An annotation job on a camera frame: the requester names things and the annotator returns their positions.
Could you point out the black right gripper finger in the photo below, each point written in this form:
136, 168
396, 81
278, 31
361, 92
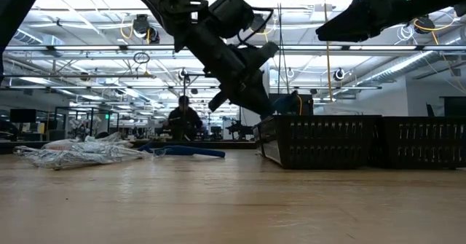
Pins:
346, 27

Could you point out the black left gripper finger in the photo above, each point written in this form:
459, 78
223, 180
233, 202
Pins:
265, 94
249, 91

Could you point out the blue disposable razor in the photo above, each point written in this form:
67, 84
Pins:
193, 152
145, 148
287, 103

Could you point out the black slotted plastic basket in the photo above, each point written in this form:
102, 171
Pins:
320, 142
418, 142

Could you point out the black background robot arm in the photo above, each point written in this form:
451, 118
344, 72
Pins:
238, 129

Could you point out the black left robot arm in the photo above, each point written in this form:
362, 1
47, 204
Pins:
164, 0

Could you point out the white building column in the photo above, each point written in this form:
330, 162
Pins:
249, 122

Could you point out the black screen behind baskets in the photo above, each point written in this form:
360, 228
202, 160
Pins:
307, 107

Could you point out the person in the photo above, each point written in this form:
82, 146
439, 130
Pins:
183, 122

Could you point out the black background chair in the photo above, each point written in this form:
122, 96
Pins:
430, 111

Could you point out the large black background monitor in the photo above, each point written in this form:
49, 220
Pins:
453, 107

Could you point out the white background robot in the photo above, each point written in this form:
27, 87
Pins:
85, 125

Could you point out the small black background monitor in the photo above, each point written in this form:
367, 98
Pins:
22, 116

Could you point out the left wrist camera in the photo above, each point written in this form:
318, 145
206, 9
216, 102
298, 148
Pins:
231, 14

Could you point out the black aluminium table frame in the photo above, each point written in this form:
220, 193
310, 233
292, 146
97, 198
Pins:
240, 145

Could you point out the black background station frame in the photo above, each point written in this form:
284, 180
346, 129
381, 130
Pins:
184, 102

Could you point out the low black background frame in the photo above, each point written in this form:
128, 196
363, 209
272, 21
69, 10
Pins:
87, 108

